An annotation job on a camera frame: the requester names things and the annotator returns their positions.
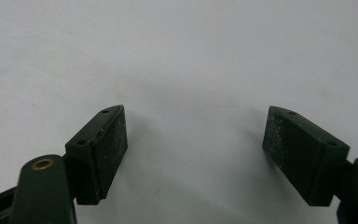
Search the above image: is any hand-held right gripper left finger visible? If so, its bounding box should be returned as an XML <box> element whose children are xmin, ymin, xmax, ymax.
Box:
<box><xmin>63</xmin><ymin>104</ymin><xmax>129</xmax><ymax>206</ymax></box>

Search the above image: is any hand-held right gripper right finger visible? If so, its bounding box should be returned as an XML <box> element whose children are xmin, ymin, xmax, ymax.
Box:
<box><xmin>262</xmin><ymin>105</ymin><xmax>351</xmax><ymax>207</ymax></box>

